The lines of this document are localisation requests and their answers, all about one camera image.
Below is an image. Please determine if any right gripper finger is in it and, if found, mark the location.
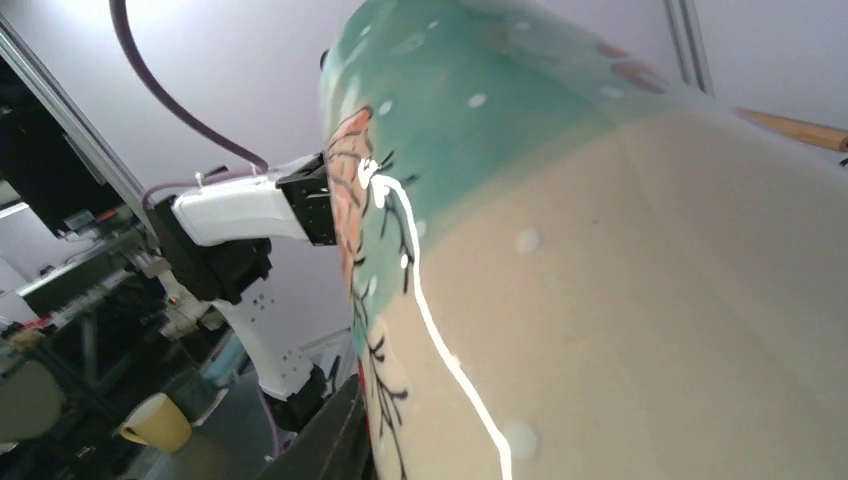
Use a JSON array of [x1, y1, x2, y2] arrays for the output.
[[258, 375, 371, 480]]

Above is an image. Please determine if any black wire dish rack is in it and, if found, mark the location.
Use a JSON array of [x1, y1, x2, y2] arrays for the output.
[[736, 108, 847, 154]]

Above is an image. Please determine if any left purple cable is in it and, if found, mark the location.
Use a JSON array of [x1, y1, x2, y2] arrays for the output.
[[109, 0, 270, 175]]

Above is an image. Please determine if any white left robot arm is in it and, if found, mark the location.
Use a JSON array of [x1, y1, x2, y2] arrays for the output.
[[145, 153, 336, 433]]

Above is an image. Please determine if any yellow mug in background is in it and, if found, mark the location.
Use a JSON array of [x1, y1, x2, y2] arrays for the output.
[[118, 392, 192, 453]]

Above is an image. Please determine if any beige floral mug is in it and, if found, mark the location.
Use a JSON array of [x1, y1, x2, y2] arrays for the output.
[[321, 1, 847, 479]]

